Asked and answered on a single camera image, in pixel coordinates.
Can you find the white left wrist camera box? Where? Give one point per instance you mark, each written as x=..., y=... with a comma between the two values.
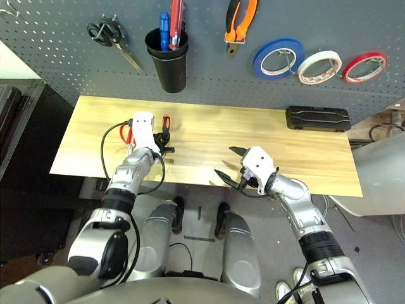
x=142, y=130

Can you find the dark grey pegboard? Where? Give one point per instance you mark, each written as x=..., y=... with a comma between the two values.
x=205, y=79

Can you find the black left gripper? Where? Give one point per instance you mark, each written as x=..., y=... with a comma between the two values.
x=160, y=147

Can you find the silver right robot leg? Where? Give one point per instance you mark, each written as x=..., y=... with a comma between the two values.
x=240, y=253

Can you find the small black tool case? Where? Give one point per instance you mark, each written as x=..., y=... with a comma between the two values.
x=316, y=118

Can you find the black cup holder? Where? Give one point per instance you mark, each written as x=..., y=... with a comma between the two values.
x=172, y=73

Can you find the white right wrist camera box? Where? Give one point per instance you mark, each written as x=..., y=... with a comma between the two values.
x=257, y=163

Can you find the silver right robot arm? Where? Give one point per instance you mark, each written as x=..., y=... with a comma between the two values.
x=297, y=193

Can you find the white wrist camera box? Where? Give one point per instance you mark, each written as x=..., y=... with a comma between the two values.
x=257, y=163
x=142, y=130

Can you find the large black equipment case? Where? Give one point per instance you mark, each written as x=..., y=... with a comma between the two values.
x=12, y=104

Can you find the white tape roll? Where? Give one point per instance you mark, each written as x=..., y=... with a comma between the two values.
x=303, y=68

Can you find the black robot foot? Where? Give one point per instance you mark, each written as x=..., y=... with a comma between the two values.
x=221, y=220
x=178, y=215

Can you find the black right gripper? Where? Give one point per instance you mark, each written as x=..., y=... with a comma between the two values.
x=250, y=183

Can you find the blue tape roll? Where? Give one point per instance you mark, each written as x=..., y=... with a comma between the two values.
x=257, y=68

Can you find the silver robot leg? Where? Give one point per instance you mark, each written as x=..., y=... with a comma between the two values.
x=152, y=240
x=240, y=253

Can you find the silver left robot leg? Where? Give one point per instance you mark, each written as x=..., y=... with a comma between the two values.
x=152, y=240

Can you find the white bystander shoe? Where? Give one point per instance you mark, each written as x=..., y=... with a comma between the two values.
x=302, y=280
x=283, y=293

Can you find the orange black pliers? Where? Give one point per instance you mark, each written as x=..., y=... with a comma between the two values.
x=243, y=28

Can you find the black orange screwdriver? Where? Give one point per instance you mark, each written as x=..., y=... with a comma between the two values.
x=166, y=123

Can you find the silver tape peg hook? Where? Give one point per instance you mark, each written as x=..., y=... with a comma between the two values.
x=379, y=66
x=332, y=65
x=286, y=60

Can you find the silver double peg hook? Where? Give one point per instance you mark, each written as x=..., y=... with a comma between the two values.
x=6, y=12

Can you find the grey robot torso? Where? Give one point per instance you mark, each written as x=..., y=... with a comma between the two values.
x=158, y=289

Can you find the silver scissors peg hook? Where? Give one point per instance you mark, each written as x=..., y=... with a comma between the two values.
x=108, y=23

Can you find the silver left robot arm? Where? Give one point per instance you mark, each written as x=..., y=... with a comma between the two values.
x=129, y=174

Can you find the red tape roll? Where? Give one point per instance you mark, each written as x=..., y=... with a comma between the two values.
x=346, y=73

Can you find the white rounded machine shell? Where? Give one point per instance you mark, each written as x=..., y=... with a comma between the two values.
x=379, y=174

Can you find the black right robot foot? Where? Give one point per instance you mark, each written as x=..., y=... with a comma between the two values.
x=221, y=220

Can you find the black left robot foot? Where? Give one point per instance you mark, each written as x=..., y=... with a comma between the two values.
x=178, y=215

